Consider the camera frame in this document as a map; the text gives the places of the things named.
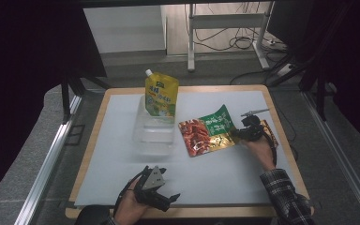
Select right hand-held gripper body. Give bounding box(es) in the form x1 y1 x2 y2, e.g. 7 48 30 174
240 108 270 142

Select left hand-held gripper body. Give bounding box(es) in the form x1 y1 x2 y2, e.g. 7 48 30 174
133 165 170 208

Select green and red food packet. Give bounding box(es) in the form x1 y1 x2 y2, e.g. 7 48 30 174
177 104 242 158

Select clear plastic container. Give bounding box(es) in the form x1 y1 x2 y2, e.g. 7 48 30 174
131 94 177 157

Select yellow spout pouch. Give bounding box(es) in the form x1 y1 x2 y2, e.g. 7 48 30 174
143 68 180 118

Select person's right hand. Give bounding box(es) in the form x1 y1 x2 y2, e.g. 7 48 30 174
242 135 278 173

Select person's left hand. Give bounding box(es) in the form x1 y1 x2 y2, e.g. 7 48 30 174
113 179 154 225

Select white power strip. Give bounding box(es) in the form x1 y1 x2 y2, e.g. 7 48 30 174
276 63 295 78

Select black stand legs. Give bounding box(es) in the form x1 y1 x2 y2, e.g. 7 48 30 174
268 52 338 122
60 70 111 125

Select black curtain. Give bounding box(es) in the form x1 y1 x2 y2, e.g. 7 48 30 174
0 0 107 210
266 0 360 154

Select left hand-held gripper black cable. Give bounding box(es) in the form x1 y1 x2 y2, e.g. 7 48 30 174
112 170 149 218

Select hand-held gripper black cable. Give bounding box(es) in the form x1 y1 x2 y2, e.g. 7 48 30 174
112 170 149 218
261 129 279 167

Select right hand-held gripper black cable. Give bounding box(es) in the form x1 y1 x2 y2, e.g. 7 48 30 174
261 129 279 167

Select thin black cable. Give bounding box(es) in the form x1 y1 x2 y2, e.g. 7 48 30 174
269 93 299 162

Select tangle of black floor cables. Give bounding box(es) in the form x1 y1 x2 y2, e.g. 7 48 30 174
184 3 287 53

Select small black floor frame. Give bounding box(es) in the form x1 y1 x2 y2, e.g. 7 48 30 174
65 124 86 146

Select aluminium rail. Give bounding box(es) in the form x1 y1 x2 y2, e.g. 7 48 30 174
13 94 83 225
302 91 360 225

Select white metal desk frame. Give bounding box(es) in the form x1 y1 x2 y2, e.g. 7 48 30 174
186 2 275 73

